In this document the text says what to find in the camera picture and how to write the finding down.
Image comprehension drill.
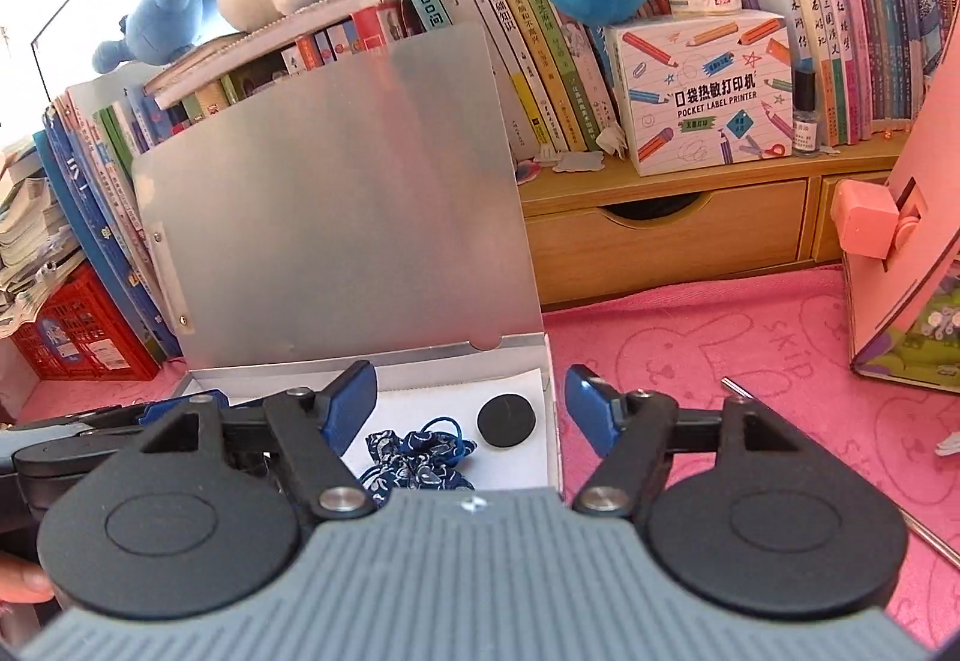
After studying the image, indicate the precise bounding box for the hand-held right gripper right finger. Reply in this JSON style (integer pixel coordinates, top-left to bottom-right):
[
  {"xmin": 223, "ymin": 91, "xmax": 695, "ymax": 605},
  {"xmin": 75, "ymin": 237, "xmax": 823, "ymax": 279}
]
[{"xmin": 564, "ymin": 364, "xmax": 811, "ymax": 519}]

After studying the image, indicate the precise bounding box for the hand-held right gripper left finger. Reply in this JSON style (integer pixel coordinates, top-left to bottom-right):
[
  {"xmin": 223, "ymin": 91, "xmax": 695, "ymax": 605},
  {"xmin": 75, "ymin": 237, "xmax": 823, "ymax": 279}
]
[{"xmin": 135, "ymin": 359, "xmax": 377, "ymax": 519}]

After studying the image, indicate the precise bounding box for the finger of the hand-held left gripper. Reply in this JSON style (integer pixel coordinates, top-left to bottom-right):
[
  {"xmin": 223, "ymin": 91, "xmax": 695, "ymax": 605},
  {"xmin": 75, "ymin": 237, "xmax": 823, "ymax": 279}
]
[{"xmin": 97, "ymin": 392, "xmax": 226, "ymax": 429}]

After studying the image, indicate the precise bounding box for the black round disc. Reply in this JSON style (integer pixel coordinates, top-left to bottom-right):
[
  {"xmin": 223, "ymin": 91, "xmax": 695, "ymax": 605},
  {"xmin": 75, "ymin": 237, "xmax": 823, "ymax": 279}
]
[{"xmin": 477, "ymin": 393, "xmax": 537, "ymax": 448}]

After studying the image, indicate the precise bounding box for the blue floral drawstring pouch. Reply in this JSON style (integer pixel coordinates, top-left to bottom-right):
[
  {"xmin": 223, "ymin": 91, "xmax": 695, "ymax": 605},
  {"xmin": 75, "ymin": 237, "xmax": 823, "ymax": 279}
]
[{"xmin": 356, "ymin": 415, "xmax": 477, "ymax": 508}]

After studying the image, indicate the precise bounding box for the person's left hand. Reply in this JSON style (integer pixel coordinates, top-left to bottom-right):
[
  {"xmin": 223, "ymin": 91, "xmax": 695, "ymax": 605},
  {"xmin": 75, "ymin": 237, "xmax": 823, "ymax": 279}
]
[{"xmin": 0, "ymin": 552, "xmax": 55, "ymax": 603}]

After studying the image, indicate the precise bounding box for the red plastic basket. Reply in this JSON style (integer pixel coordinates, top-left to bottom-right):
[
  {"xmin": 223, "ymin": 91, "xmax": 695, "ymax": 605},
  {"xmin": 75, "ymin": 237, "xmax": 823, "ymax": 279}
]
[{"xmin": 11, "ymin": 263, "xmax": 162, "ymax": 383}]

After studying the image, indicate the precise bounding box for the pink rabbit-print tablecloth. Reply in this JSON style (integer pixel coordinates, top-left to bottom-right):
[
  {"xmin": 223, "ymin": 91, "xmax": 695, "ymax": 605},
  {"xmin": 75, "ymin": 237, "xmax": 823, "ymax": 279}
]
[{"xmin": 0, "ymin": 263, "xmax": 960, "ymax": 647}]

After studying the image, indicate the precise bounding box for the wooden drawer shelf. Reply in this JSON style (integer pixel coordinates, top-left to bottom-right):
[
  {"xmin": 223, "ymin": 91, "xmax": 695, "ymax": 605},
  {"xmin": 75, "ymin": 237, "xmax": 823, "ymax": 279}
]
[{"xmin": 517, "ymin": 139, "xmax": 901, "ymax": 311}]

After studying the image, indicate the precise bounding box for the stack of worn books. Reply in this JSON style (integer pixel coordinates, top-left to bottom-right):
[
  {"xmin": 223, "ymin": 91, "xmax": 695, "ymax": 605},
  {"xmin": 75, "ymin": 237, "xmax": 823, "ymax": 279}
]
[{"xmin": 0, "ymin": 136, "xmax": 95, "ymax": 336}]

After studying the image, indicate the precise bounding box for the white pencil-print carton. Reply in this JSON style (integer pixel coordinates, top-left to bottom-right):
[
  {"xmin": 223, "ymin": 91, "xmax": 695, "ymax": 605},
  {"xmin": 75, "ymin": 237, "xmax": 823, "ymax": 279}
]
[{"xmin": 604, "ymin": 8, "xmax": 796, "ymax": 178}]

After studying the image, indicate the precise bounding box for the flat pile of books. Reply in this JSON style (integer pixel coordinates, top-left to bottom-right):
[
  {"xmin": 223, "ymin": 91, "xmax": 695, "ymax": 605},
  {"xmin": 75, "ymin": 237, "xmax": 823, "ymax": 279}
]
[{"xmin": 142, "ymin": 0, "xmax": 410, "ymax": 110}]

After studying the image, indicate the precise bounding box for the thin metal rod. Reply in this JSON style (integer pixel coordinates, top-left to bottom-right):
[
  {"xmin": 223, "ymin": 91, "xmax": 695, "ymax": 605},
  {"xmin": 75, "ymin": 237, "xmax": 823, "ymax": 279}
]
[{"xmin": 721, "ymin": 376, "xmax": 960, "ymax": 568}]

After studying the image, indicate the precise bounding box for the small dark glass bottle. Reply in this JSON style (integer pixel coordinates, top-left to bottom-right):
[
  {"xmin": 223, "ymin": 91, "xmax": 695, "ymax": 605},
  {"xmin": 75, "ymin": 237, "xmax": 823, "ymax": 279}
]
[{"xmin": 791, "ymin": 68, "xmax": 820, "ymax": 158}]

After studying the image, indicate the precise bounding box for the row of upright books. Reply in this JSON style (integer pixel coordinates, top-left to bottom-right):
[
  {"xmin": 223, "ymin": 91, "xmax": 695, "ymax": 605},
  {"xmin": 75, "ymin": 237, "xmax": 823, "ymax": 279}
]
[{"xmin": 41, "ymin": 0, "xmax": 960, "ymax": 362}]

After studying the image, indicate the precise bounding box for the blue plush toy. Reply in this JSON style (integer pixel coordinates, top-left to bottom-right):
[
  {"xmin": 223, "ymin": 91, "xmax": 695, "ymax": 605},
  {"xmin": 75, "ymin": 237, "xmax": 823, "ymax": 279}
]
[{"xmin": 92, "ymin": 0, "xmax": 252, "ymax": 75}]

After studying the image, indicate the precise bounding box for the pink triangular stand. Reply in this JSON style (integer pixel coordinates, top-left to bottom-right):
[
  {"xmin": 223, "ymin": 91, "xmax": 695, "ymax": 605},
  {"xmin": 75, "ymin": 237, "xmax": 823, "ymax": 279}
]
[{"xmin": 831, "ymin": 26, "xmax": 960, "ymax": 381}]

